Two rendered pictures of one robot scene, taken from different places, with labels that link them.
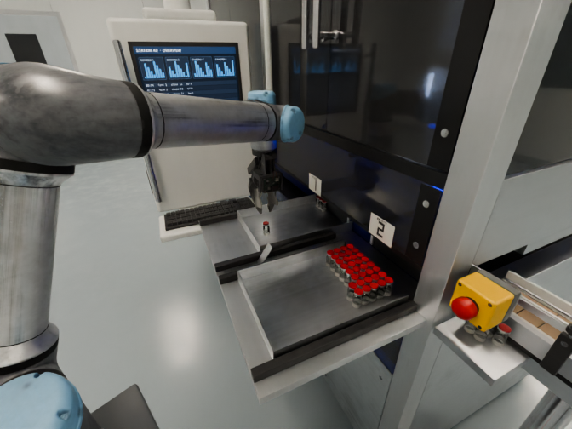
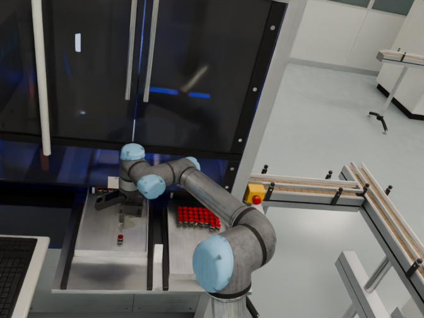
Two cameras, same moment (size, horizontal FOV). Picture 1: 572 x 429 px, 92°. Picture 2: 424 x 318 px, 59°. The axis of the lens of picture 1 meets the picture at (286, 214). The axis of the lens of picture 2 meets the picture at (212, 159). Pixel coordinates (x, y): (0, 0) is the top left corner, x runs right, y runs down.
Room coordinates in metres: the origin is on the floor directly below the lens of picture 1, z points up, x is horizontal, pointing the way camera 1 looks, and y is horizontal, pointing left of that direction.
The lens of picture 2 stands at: (0.40, 0.96, 2.03)
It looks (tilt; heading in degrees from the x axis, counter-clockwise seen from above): 35 degrees down; 279
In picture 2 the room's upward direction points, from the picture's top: 14 degrees clockwise
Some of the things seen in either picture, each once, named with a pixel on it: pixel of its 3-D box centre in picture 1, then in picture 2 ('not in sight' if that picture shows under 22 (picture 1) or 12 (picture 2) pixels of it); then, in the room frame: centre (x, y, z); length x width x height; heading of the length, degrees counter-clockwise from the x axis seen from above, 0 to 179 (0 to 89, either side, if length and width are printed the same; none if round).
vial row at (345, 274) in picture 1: (346, 275); (198, 224); (0.56, -0.15, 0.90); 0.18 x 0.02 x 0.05; 23
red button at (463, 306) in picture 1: (466, 307); (256, 199); (0.36, -0.33, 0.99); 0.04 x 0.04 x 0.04; 24
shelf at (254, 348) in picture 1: (295, 256); (156, 240); (0.69, -0.03, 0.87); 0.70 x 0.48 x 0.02; 24
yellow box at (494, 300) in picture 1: (482, 299); (254, 192); (0.38, -0.37, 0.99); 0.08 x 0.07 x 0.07; 114
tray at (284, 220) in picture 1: (292, 220); (115, 220); (0.87, -0.02, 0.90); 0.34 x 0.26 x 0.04; 114
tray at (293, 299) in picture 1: (317, 287); (200, 241); (0.52, -0.07, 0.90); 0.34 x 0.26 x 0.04; 114
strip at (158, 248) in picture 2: (248, 259); (158, 264); (0.63, 0.11, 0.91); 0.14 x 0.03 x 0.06; 114
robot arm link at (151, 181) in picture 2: not in sight; (151, 178); (0.70, 0.10, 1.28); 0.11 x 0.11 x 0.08; 53
